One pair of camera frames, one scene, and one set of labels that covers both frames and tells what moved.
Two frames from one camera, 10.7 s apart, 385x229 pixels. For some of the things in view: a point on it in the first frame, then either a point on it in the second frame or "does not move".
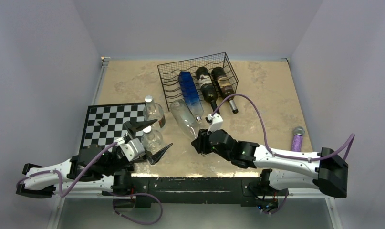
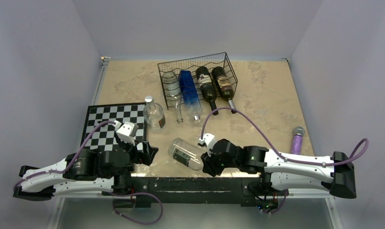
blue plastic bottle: x=191 y=94 does not move
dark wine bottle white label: x=208 y=90 does not move
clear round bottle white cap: x=152 y=140 -> x=182 y=152
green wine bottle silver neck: x=226 y=88 does not move
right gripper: x=201 y=142 -> x=209 y=165
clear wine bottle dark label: x=185 y=120 -> x=172 y=88
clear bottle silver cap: x=152 y=110 does not move
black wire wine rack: x=195 y=80 does not move
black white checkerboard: x=104 y=122 does not move
